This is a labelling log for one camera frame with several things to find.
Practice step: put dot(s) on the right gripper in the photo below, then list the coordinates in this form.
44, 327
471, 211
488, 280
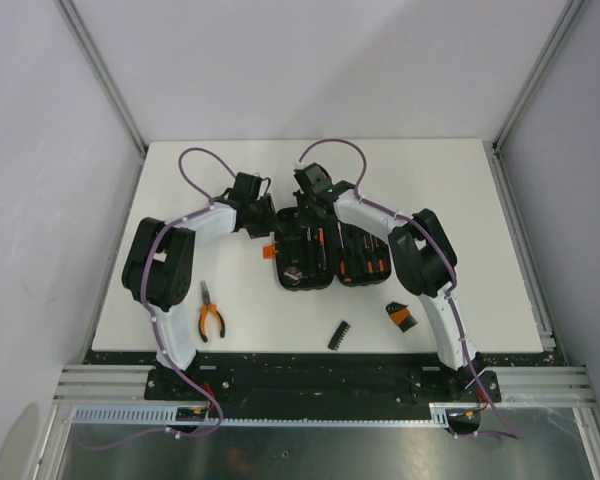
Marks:
305, 219

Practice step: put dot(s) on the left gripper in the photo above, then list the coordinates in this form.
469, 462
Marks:
270, 218

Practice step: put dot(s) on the claw hammer black handle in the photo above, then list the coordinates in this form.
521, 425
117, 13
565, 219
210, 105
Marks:
310, 255

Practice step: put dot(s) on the black plastic tool case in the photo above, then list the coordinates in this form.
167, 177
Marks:
342, 242

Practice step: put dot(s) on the small precision screwdriver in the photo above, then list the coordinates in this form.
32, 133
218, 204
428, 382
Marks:
380, 259

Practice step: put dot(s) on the orange handled pliers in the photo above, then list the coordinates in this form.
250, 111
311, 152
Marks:
209, 309

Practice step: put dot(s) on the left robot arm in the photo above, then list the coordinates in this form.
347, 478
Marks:
159, 267

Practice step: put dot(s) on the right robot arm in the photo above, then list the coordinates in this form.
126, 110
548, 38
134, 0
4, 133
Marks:
423, 259

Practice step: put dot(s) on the utility knife in case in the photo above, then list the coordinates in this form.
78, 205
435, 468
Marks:
323, 258

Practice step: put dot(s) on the tape measure in case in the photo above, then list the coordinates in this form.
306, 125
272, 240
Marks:
292, 275

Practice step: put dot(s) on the orange screwdriver in case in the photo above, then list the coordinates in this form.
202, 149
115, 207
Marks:
347, 272

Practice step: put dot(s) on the black bit holder strip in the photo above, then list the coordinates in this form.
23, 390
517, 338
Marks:
338, 336

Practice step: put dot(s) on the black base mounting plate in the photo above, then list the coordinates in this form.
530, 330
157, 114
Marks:
316, 382

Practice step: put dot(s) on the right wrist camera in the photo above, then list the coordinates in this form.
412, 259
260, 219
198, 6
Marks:
306, 167

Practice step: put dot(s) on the grey slotted cable duct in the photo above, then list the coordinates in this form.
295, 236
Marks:
173, 416

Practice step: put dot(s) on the right aluminium frame post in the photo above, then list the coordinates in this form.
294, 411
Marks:
559, 36

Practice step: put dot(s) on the aluminium frame post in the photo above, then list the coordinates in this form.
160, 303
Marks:
96, 62
559, 36

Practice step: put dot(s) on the left aluminium frame post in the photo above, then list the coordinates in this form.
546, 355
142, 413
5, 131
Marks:
96, 62

